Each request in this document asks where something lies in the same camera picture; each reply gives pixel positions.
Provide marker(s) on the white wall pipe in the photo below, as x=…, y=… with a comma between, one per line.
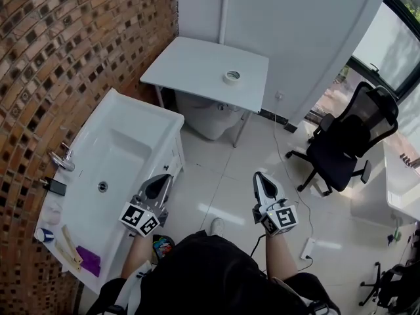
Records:
x=224, y=12

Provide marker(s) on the white toilet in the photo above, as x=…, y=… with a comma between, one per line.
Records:
x=210, y=120

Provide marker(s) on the black mesh trash bin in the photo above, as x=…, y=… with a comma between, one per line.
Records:
x=170, y=241

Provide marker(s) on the black soap dispenser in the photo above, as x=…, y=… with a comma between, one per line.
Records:
x=57, y=187

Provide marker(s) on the person's white shoe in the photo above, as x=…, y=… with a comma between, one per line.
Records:
x=217, y=226

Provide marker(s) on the white square table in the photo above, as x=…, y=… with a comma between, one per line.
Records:
x=197, y=67

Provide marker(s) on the white tape roll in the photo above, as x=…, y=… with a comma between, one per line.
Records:
x=227, y=79

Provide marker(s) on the chrome faucet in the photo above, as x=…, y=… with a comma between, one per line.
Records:
x=64, y=164

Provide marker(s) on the person's right forearm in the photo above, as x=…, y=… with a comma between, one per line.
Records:
x=280, y=256

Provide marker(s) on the white mug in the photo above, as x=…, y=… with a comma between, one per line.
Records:
x=53, y=213

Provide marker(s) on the black mesh office chair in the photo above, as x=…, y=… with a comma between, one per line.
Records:
x=331, y=162

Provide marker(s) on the colourful wrappers in bin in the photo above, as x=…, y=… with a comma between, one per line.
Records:
x=162, y=246

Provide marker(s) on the purple cloth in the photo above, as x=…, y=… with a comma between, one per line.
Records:
x=89, y=261

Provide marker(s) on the white wall socket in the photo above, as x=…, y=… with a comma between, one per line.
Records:
x=279, y=95

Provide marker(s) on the black framed window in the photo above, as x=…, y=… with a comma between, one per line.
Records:
x=384, y=41

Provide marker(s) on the blue white jar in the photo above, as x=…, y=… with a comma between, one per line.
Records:
x=44, y=235

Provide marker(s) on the person's black shirt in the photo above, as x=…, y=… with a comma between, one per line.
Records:
x=210, y=274

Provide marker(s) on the white vanity cabinet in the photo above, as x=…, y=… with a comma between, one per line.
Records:
x=175, y=157

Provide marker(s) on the person's left forearm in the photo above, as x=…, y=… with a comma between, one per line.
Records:
x=138, y=256

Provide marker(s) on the white countertop basin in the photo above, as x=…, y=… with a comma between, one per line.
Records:
x=400, y=189

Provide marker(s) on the white power strip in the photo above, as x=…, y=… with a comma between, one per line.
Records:
x=307, y=248

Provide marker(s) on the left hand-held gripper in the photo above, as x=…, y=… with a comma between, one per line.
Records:
x=138, y=217

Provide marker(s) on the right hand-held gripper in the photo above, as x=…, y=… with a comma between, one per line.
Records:
x=283, y=217

